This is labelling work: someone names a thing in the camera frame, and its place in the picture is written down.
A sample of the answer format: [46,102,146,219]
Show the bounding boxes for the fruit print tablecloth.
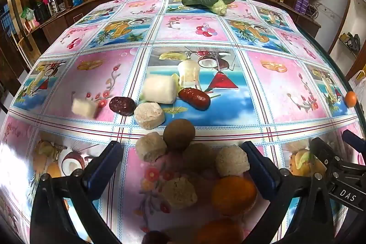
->
[0,0,366,244]

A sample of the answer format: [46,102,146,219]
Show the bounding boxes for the black kettle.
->
[34,1,50,23]

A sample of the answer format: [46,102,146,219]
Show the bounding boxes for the white cylindrical fibrous chunk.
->
[141,76,178,104]

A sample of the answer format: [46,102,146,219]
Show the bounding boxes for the metal shoe rack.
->
[339,32,362,59]

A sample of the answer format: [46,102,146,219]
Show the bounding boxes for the orange mandarin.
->
[212,176,257,216]
[344,91,358,108]
[194,218,245,244]

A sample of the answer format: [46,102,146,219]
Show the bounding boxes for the glossy red date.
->
[178,87,211,111]

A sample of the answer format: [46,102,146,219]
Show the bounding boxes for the dark red wrinkled date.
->
[109,97,135,116]
[141,231,166,244]

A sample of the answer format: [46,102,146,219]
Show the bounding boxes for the brown round fruit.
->
[163,119,196,151]
[183,143,219,173]

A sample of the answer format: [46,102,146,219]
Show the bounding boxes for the white plastic bag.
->
[347,70,366,90]

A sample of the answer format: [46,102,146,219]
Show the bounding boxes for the white angular fibrous chunk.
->
[71,98,98,119]

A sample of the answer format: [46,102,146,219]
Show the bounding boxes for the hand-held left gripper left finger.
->
[30,140,126,244]

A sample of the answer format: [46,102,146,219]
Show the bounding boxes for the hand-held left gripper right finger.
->
[242,141,335,244]

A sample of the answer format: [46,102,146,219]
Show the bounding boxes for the green snack packet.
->
[21,7,35,23]

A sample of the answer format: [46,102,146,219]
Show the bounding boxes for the steel thermos flask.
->
[46,0,61,16]

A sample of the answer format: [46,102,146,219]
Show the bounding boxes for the purple bottles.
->
[294,0,311,11]

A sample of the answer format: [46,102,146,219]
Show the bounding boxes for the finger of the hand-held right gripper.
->
[309,137,344,179]
[342,129,366,151]

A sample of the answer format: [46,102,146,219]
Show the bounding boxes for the blue crate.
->
[0,4,15,39]

